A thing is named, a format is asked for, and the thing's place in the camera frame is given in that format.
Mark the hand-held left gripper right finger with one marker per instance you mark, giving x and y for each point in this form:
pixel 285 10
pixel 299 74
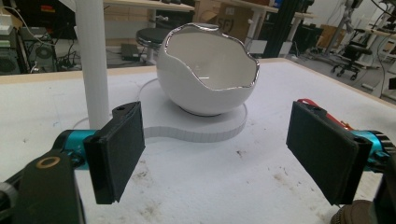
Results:
pixel 323 155

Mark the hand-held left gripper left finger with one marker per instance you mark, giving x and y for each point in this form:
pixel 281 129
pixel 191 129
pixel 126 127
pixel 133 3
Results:
pixel 115 155

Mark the white eggshell bowl silver rim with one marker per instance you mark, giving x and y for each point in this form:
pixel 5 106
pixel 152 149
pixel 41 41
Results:
pixel 186 90

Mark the brown rough object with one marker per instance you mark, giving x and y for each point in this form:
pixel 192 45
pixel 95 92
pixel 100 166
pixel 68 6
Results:
pixel 351 214

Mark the white stand with pole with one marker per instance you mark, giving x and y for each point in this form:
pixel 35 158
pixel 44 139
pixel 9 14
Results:
pixel 93 62

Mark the black flat box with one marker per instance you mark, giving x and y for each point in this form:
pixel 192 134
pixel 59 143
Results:
pixel 130 52

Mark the black office chair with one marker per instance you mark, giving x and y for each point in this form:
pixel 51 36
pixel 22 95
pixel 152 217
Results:
pixel 355 51

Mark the black round stool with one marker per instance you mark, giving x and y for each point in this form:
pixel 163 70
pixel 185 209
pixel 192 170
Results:
pixel 151 35

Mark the black computer tower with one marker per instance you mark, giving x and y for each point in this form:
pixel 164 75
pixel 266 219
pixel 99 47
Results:
pixel 39 51

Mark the black metal column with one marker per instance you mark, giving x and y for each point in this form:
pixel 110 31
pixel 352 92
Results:
pixel 281 28

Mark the cardboard box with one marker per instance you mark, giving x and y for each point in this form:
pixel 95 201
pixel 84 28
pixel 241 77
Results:
pixel 235 20

